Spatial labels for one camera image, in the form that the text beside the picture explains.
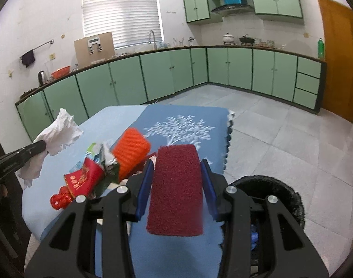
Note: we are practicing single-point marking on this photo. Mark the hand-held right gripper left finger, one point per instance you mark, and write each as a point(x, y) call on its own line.
point(144, 185)

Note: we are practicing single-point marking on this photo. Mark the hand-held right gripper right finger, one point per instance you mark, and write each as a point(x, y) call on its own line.
point(208, 185)

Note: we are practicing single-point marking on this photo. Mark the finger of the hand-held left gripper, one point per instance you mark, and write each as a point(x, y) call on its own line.
point(31, 150)

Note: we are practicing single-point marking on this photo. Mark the dark red scouring sponge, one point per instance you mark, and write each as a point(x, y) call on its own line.
point(175, 188)

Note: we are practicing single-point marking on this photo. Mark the white tissue paper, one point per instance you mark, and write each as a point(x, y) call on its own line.
point(60, 133)

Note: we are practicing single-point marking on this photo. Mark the black lined waste bin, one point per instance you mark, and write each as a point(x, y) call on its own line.
point(281, 185)

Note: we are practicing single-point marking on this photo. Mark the dark green packet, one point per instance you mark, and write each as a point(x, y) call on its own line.
point(109, 175)

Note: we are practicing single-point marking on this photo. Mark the orange knitted scrubber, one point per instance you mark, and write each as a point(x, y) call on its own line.
point(130, 150)

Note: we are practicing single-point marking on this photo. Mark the red plastic ornament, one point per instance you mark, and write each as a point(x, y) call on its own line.
point(59, 201)

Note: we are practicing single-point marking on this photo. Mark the red gold paper packet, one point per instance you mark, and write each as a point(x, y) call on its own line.
point(83, 176)

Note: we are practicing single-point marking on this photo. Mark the blue tree print cloth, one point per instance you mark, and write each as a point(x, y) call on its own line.
point(191, 127)

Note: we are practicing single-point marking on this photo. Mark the green white snack wrapper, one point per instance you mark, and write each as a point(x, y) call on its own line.
point(93, 152)

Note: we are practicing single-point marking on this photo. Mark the blue plastic wrapper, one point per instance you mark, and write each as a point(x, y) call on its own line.
point(254, 236)

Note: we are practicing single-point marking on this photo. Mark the light blue tablecloth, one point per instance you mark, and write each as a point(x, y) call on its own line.
point(107, 121)

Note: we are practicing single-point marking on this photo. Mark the red plastic basin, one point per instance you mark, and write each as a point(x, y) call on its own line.
point(60, 72)

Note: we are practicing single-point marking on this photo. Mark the clear plastic jug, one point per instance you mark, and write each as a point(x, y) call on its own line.
point(48, 68)

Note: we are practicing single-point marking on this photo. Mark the dark purple towel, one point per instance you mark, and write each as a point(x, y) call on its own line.
point(28, 58)

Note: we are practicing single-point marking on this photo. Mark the brown cardboard box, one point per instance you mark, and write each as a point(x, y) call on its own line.
point(83, 55)

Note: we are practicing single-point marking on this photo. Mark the green lower kitchen cabinets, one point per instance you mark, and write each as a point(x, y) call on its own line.
point(165, 72)

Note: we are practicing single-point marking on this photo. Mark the white cooking pot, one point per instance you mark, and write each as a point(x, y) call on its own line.
point(228, 39)

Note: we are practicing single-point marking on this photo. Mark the metal kitchen faucet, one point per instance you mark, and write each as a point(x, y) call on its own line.
point(152, 36)

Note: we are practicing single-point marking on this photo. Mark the black cooking pot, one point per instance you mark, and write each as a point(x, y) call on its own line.
point(246, 40)

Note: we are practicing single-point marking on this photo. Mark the group of glass jars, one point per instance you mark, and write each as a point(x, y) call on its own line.
point(265, 44)

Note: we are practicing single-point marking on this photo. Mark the white window blind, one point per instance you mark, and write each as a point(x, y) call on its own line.
point(121, 14)

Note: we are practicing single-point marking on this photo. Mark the green plastic bottle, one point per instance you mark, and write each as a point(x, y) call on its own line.
point(321, 49)

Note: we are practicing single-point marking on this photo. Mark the wooden door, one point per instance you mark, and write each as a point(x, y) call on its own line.
point(338, 63)

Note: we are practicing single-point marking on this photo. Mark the range hood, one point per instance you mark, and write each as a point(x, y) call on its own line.
point(231, 8)

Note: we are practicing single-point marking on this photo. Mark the metal towel rail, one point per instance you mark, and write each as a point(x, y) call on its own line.
point(40, 46)

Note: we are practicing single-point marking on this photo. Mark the green upper wall cabinets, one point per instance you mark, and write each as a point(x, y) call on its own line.
point(281, 0)

